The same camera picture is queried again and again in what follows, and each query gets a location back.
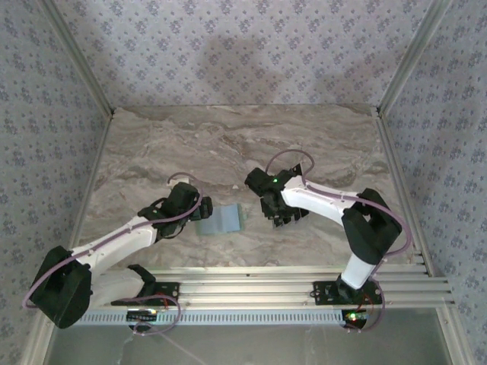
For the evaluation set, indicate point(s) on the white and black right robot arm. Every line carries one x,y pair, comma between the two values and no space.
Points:
316,201

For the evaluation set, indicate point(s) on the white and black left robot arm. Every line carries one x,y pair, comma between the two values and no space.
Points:
114,243

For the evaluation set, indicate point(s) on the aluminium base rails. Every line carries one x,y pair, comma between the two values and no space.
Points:
247,289

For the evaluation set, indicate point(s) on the small circuit board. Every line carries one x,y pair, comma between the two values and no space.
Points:
354,317
142,315

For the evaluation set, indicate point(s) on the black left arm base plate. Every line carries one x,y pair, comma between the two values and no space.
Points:
167,291

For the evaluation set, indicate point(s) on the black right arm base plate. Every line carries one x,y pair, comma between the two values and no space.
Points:
323,292

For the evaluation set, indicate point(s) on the aluminium table side rail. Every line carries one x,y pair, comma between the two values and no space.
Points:
94,171
402,190

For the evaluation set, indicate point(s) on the aluminium frame leg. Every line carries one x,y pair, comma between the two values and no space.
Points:
452,338
38,346

